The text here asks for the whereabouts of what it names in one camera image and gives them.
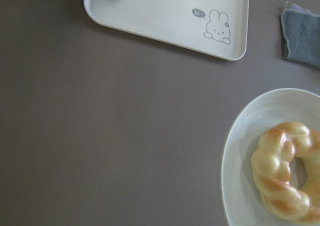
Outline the white oval plate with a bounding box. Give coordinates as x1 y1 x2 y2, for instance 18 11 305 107
221 88 320 226

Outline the cream rabbit tray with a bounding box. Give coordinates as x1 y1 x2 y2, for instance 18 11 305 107
83 0 249 61

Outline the grey folded cloth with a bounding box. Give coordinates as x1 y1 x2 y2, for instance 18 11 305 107
280 2 320 67

